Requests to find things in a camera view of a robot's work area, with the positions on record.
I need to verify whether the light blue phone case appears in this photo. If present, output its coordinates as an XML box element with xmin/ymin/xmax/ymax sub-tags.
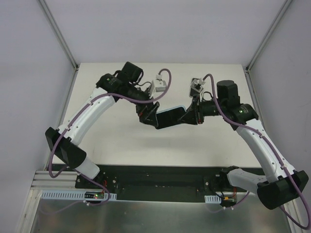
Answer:
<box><xmin>157</xmin><ymin>105</ymin><xmax>186</xmax><ymax>114</ymax></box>

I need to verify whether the black smartphone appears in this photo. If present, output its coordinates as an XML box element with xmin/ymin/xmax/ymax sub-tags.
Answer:
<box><xmin>156</xmin><ymin>109</ymin><xmax>185</xmax><ymax>130</ymax></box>

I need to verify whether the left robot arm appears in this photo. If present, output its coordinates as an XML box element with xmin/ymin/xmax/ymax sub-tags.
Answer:
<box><xmin>45</xmin><ymin>62</ymin><xmax>171</xmax><ymax>183</ymax></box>

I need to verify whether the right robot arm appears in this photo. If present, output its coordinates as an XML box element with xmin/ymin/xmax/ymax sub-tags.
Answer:
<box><xmin>178</xmin><ymin>78</ymin><xmax>309</xmax><ymax>210</ymax></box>

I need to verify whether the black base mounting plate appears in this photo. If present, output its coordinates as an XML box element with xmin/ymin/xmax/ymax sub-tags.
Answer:
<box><xmin>74</xmin><ymin>165</ymin><xmax>247</xmax><ymax>201</ymax></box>

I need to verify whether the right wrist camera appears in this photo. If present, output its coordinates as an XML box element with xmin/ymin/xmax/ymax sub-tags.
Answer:
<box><xmin>189</xmin><ymin>78</ymin><xmax>206</xmax><ymax>98</ymax></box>

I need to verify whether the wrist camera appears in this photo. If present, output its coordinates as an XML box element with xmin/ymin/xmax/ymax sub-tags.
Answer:
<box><xmin>189</xmin><ymin>78</ymin><xmax>206</xmax><ymax>98</ymax></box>
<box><xmin>149</xmin><ymin>79</ymin><xmax>167</xmax><ymax>98</ymax></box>

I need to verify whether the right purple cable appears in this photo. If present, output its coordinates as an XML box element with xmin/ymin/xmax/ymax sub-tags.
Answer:
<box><xmin>203</xmin><ymin>74</ymin><xmax>310</xmax><ymax>229</ymax></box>

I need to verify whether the purple cable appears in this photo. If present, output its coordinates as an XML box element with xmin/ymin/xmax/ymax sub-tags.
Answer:
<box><xmin>47</xmin><ymin>68</ymin><xmax>174</xmax><ymax>179</ymax></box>
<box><xmin>203</xmin><ymin>74</ymin><xmax>310</xmax><ymax>229</ymax></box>

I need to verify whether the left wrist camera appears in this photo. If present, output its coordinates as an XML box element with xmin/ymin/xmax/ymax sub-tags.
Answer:
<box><xmin>149</xmin><ymin>79</ymin><xmax>167</xmax><ymax>98</ymax></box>

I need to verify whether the right aluminium frame post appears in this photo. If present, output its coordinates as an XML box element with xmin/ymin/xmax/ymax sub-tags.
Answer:
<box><xmin>244</xmin><ymin>0</ymin><xmax>294</xmax><ymax>73</ymax></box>

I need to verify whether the aluminium frame post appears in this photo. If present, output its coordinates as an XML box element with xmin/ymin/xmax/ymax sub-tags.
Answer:
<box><xmin>37</xmin><ymin>0</ymin><xmax>79</xmax><ymax>71</ymax></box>
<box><xmin>244</xmin><ymin>0</ymin><xmax>294</xmax><ymax>73</ymax></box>

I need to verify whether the left aluminium frame post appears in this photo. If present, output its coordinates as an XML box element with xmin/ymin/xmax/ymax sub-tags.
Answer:
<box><xmin>37</xmin><ymin>0</ymin><xmax>79</xmax><ymax>71</ymax></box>

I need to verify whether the right white cable duct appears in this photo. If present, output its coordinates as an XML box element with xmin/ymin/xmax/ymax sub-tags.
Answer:
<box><xmin>204</xmin><ymin>195</ymin><xmax>222</xmax><ymax>204</ymax></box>

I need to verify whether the white cable duct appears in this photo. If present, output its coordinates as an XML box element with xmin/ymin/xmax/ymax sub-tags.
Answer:
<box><xmin>41</xmin><ymin>190</ymin><xmax>117</xmax><ymax>201</ymax></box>
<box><xmin>204</xmin><ymin>195</ymin><xmax>222</xmax><ymax>204</ymax></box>

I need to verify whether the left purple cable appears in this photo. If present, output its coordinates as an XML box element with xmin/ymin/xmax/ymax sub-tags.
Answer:
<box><xmin>47</xmin><ymin>68</ymin><xmax>174</xmax><ymax>179</ymax></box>

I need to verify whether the left white cable duct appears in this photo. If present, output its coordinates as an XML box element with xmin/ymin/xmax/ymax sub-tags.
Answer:
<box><xmin>41</xmin><ymin>190</ymin><xmax>117</xmax><ymax>201</ymax></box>

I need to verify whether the aluminium extrusion rail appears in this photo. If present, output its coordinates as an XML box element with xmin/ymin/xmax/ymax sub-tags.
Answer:
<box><xmin>31</xmin><ymin>171</ymin><xmax>77</xmax><ymax>189</ymax></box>

